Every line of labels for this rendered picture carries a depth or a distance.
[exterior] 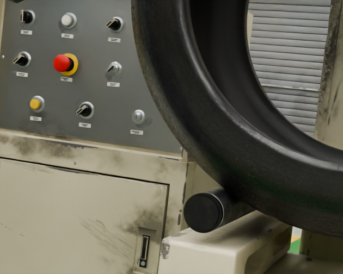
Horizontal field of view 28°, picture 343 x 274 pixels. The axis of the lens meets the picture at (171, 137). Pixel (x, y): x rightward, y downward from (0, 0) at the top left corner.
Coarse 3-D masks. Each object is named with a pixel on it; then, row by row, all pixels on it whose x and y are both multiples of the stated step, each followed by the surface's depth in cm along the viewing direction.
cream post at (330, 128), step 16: (336, 0) 106; (336, 16) 106; (336, 32) 106; (336, 48) 106; (336, 64) 106; (336, 80) 106; (320, 96) 107; (336, 96) 106; (320, 112) 107; (336, 112) 106; (320, 128) 107; (336, 128) 106; (336, 144) 106; (304, 240) 108; (320, 240) 107; (336, 240) 106; (320, 256) 107; (336, 256) 106
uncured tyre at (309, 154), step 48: (144, 0) 77; (192, 0) 99; (240, 0) 100; (144, 48) 79; (192, 48) 75; (240, 48) 100; (192, 96) 75; (240, 96) 100; (192, 144) 77; (240, 144) 73; (288, 144) 98; (240, 192) 76; (288, 192) 72; (336, 192) 70
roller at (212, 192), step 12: (204, 192) 76; (216, 192) 77; (228, 192) 80; (192, 204) 75; (204, 204) 75; (216, 204) 75; (228, 204) 77; (240, 204) 82; (192, 216) 75; (204, 216) 75; (216, 216) 74; (228, 216) 77; (240, 216) 85; (192, 228) 76; (204, 228) 75; (216, 228) 76
